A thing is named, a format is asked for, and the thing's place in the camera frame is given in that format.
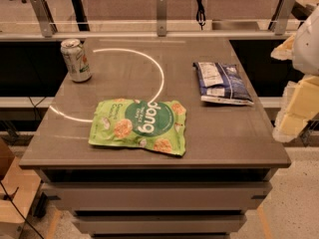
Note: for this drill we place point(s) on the blue chip bag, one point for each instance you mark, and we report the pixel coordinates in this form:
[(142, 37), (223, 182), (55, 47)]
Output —
[(221, 84)]

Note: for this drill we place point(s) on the green 7up can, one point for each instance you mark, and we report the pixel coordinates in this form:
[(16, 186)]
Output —
[(76, 61)]

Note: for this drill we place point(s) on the wooden box at left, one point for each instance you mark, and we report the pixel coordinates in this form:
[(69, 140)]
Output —
[(17, 194)]

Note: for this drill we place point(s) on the green dang chip bag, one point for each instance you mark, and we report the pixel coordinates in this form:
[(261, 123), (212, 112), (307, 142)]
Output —
[(153, 126)]

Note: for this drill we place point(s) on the middle metal rail bracket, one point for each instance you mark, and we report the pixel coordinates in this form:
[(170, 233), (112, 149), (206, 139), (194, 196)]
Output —
[(161, 18)]

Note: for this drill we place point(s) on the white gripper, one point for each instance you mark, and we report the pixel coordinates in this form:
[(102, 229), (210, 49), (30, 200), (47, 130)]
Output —
[(307, 47)]

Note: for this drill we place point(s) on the grey drawer cabinet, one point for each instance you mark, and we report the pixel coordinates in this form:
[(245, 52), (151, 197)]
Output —
[(118, 192)]

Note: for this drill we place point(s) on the left metal rail bracket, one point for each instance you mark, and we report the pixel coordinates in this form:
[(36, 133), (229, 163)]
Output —
[(44, 17)]

